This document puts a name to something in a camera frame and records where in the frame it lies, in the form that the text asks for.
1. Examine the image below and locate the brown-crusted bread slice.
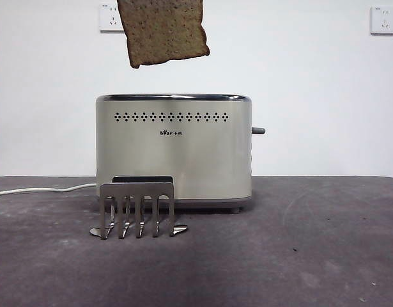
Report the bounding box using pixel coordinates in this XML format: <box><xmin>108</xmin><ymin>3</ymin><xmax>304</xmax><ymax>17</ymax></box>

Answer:
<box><xmin>116</xmin><ymin>0</ymin><xmax>212</xmax><ymax>69</ymax></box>

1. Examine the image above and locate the cream and steel toaster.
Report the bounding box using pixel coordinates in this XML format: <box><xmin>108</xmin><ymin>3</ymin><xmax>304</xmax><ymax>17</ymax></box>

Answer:
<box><xmin>95</xmin><ymin>93</ymin><xmax>254</xmax><ymax>215</ymax></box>

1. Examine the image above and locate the steel toast rack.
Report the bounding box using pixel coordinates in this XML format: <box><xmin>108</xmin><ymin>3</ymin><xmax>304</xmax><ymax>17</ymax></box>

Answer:
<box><xmin>88</xmin><ymin>175</ymin><xmax>189</xmax><ymax>240</ymax></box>

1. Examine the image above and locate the white wall socket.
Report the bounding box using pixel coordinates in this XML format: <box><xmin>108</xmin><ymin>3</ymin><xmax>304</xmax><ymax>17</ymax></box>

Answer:
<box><xmin>370</xmin><ymin>6</ymin><xmax>393</xmax><ymax>36</ymax></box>
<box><xmin>99</xmin><ymin>3</ymin><xmax>125</xmax><ymax>34</ymax></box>

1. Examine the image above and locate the white power cable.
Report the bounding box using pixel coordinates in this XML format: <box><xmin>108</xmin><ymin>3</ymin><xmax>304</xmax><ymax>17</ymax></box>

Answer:
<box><xmin>0</xmin><ymin>182</ymin><xmax>97</xmax><ymax>197</ymax></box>

